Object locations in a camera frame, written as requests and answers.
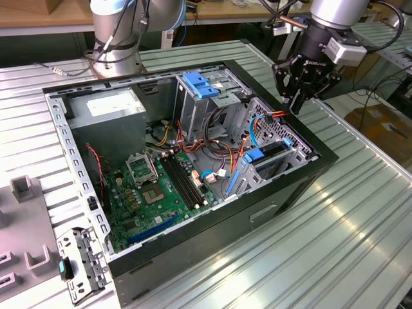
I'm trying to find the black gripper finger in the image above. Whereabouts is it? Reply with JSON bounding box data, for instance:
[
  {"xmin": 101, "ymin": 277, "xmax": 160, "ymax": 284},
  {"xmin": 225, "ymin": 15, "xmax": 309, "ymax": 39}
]
[
  {"xmin": 272, "ymin": 57, "xmax": 299, "ymax": 115},
  {"xmin": 295, "ymin": 71, "xmax": 342, "ymax": 115}
]

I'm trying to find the orange red power wire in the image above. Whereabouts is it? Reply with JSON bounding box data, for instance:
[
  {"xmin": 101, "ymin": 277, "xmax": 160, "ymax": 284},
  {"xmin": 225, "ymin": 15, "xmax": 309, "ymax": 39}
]
[{"xmin": 265, "ymin": 108, "xmax": 288, "ymax": 125}]

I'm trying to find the hard disk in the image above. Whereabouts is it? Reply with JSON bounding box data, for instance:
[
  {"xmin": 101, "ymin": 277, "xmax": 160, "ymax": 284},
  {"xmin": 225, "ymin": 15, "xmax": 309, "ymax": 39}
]
[{"xmin": 225, "ymin": 137, "xmax": 295, "ymax": 196}]

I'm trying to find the grey metal disk bay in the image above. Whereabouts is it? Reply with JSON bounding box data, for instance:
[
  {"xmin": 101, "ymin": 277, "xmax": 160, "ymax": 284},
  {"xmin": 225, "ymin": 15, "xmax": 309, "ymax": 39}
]
[{"xmin": 222, "ymin": 96, "xmax": 319, "ymax": 202}]

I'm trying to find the large cardboard box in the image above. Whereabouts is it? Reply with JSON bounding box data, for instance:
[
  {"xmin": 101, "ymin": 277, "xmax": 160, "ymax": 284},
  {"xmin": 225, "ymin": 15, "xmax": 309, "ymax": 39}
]
[{"xmin": 343, "ymin": 104, "xmax": 412, "ymax": 165}]

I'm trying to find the blue plastic cage latch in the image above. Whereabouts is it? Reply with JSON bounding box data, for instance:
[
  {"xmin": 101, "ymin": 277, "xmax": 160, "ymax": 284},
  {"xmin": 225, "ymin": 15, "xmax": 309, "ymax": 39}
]
[{"xmin": 182, "ymin": 71, "xmax": 221, "ymax": 100}]

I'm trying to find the wooden desk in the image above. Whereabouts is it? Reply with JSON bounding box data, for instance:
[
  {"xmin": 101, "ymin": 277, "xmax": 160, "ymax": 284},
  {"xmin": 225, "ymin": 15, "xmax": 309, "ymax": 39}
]
[{"xmin": 0, "ymin": 0, "xmax": 382, "ymax": 65}]

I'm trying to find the grey metal drive cage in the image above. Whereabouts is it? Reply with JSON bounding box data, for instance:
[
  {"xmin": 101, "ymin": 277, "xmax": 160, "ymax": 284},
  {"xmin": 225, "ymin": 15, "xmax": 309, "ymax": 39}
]
[{"xmin": 175, "ymin": 69, "xmax": 254, "ymax": 146}]

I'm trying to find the black RAM slot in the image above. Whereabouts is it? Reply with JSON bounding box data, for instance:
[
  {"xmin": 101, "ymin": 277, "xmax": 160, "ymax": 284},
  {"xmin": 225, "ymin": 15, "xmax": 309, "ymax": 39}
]
[
  {"xmin": 167, "ymin": 154, "xmax": 205, "ymax": 208},
  {"xmin": 160, "ymin": 156, "xmax": 197, "ymax": 211},
  {"xmin": 164, "ymin": 155, "xmax": 201, "ymax": 209},
  {"xmin": 171, "ymin": 154, "xmax": 209, "ymax": 207}
]

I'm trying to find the CPU socket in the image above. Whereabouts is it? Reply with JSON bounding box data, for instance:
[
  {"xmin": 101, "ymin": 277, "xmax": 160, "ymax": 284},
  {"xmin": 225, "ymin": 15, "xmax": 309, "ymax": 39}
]
[{"xmin": 138, "ymin": 181, "xmax": 169, "ymax": 207}]

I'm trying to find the green motherboard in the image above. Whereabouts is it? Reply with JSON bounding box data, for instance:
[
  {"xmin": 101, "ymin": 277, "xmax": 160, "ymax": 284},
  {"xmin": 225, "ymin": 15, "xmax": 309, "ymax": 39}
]
[{"xmin": 104, "ymin": 151, "xmax": 220, "ymax": 255}]

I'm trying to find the black open PC case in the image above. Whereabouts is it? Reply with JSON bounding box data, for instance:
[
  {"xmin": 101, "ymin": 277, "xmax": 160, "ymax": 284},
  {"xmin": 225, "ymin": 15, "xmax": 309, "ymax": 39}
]
[{"xmin": 41, "ymin": 59, "xmax": 340, "ymax": 308}]

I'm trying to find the grey power supply unit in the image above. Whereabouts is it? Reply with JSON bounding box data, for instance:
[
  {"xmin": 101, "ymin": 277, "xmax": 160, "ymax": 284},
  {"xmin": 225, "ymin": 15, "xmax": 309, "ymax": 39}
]
[{"xmin": 66, "ymin": 87, "xmax": 147, "ymax": 162}]

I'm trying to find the blue expansion slot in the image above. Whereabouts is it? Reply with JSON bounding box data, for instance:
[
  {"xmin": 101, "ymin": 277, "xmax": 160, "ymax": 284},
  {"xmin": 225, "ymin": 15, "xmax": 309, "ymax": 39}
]
[{"xmin": 126, "ymin": 213, "xmax": 180, "ymax": 246}]

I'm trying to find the black case fan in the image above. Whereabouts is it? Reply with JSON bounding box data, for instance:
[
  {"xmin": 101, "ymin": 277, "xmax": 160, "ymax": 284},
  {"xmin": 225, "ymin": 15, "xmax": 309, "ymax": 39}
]
[{"xmin": 85, "ymin": 146, "xmax": 113, "ymax": 216}]

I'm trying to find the small brown box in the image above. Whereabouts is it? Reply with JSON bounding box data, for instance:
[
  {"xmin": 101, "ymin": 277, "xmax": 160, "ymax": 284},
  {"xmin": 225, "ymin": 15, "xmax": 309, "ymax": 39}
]
[{"xmin": 42, "ymin": 0, "xmax": 91, "ymax": 15}]

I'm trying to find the black blue latch clip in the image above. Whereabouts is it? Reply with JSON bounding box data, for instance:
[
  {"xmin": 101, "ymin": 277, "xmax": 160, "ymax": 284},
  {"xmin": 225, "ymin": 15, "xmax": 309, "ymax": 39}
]
[{"xmin": 57, "ymin": 256, "xmax": 75, "ymax": 280}]

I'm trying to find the grey parts rack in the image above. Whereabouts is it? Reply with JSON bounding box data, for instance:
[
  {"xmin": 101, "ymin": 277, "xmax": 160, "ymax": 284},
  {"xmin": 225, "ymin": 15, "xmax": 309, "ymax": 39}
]
[{"xmin": 0, "ymin": 174, "xmax": 62, "ymax": 294}]

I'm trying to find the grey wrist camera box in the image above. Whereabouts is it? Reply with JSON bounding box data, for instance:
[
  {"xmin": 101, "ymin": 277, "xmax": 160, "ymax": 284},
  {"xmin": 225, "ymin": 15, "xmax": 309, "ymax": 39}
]
[{"xmin": 324, "ymin": 35, "xmax": 369, "ymax": 68}]

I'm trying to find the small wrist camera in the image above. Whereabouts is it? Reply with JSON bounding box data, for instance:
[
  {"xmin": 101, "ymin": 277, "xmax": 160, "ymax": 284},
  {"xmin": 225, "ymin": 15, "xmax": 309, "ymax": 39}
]
[{"xmin": 272, "ymin": 21, "xmax": 292, "ymax": 37}]

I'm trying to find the blue SATA wire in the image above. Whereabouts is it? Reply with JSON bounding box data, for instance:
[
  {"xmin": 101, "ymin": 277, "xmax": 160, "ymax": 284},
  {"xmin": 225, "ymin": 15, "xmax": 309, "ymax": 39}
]
[{"xmin": 250, "ymin": 115, "xmax": 269, "ymax": 151}]

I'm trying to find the orange red wire bundle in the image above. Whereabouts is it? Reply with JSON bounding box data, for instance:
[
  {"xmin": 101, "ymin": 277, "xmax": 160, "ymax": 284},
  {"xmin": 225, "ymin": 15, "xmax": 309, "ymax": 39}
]
[{"xmin": 176, "ymin": 119, "xmax": 252, "ymax": 176}]

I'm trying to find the blue wire white plug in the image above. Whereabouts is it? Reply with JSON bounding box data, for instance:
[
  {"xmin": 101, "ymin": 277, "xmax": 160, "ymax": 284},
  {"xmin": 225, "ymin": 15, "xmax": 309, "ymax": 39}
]
[{"xmin": 200, "ymin": 169, "xmax": 227, "ymax": 184}]

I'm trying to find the yellow black wire bundle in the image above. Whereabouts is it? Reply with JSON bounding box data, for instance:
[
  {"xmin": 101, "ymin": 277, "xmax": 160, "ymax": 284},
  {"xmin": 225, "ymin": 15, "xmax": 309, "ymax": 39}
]
[{"xmin": 156, "ymin": 118, "xmax": 176, "ymax": 147}]

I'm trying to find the metal socket cover frame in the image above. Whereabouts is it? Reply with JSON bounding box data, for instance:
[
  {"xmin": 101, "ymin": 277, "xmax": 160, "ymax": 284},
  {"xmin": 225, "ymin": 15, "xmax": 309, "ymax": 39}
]
[{"xmin": 125, "ymin": 153, "xmax": 160, "ymax": 189}]

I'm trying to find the red black twisted wire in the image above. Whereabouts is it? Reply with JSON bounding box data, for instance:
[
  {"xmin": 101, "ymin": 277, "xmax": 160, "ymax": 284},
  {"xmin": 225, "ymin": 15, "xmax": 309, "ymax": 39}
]
[{"xmin": 84, "ymin": 144, "xmax": 108, "ymax": 207}]

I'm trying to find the black cable silver plug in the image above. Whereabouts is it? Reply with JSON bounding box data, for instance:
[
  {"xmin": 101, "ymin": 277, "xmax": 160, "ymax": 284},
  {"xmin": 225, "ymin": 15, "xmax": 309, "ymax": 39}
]
[{"xmin": 33, "ymin": 0, "xmax": 153, "ymax": 77}]

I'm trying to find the grey slot cover bracket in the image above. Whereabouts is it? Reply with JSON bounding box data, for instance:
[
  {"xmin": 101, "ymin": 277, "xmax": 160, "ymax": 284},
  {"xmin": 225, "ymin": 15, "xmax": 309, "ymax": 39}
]
[{"xmin": 55, "ymin": 226, "xmax": 111, "ymax": 306}]

